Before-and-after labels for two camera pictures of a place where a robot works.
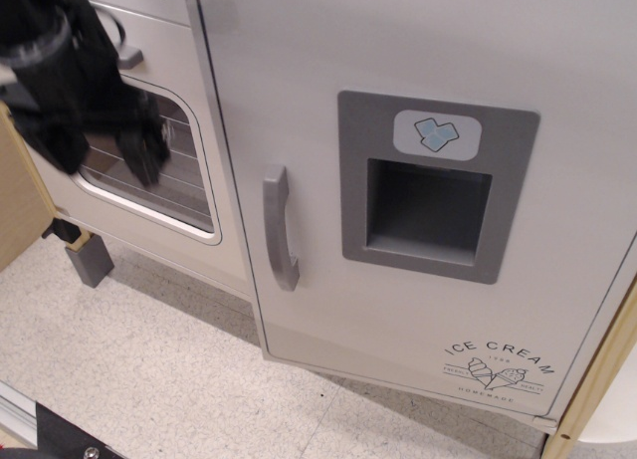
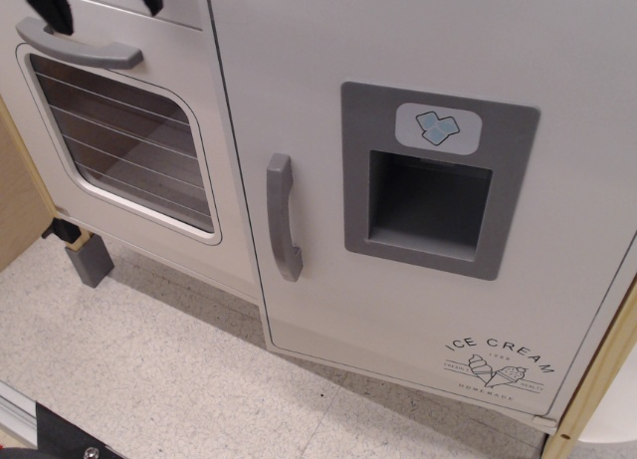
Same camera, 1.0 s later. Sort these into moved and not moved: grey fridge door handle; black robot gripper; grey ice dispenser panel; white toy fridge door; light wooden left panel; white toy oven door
Moved: grey fridge door handle; black robot gripper
Not moved: white toy fridge door; grey ice dispenser panel; light wooden left panel; white toy oven door
